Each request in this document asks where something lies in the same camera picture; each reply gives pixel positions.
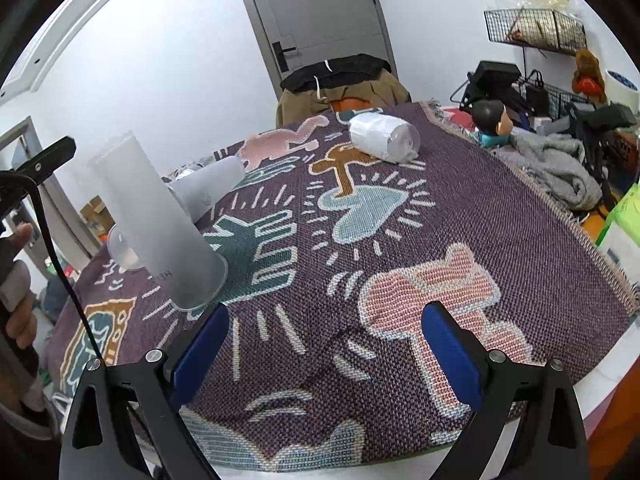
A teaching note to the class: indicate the brown plush toy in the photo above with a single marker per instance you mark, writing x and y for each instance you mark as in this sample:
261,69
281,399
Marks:
587,77

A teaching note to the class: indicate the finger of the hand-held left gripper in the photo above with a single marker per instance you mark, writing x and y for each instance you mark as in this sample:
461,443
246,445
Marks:
50,154

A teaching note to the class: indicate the small clear cup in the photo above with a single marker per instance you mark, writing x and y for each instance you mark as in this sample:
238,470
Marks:
122,252

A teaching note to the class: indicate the white curved frame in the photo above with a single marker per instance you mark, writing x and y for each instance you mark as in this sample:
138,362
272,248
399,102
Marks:
60,15

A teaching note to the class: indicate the white tape roll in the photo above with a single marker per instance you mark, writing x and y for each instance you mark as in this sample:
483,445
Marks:
622,87

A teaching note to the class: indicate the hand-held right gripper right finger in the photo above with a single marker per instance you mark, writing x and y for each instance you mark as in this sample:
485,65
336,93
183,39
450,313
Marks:
450,360

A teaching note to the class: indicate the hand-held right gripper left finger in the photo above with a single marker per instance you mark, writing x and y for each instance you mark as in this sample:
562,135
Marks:
200,355

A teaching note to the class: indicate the black box device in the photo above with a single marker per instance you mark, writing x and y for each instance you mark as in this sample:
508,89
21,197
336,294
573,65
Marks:
495,77

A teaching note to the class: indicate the grey towel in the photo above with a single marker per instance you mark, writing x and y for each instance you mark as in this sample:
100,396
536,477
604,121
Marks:
555,170

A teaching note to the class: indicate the grey door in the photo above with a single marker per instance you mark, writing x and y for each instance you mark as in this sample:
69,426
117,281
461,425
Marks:
320,10

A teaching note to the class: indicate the small black handbag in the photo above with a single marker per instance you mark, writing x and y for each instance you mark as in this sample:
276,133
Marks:
536,95

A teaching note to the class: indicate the white labelled clear cup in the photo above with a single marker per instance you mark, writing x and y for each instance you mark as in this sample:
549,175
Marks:
375,135

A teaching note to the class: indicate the cardboard boxes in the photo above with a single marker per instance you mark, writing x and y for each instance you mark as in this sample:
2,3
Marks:
95,217

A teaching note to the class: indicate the person's left hand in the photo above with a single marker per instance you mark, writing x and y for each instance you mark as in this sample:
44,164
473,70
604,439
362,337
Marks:
22,322

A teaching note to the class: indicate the black garment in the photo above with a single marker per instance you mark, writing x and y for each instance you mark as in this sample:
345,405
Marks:
345,67

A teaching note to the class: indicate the black camera bag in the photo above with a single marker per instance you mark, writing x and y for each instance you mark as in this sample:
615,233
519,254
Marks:
600,120

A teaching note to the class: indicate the green and white box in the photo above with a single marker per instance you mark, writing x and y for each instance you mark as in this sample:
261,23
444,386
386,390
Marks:
622,225

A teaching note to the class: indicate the purple printed blanket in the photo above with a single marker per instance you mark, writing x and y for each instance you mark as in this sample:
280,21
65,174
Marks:
400,260

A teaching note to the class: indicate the short frosted cup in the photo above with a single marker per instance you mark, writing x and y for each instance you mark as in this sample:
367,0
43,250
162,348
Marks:
210,185

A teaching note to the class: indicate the tall frosted cup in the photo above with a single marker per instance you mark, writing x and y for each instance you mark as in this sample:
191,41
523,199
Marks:
150,220

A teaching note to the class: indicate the black-haired doll figurine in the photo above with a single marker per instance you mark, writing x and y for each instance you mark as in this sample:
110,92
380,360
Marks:
490,115

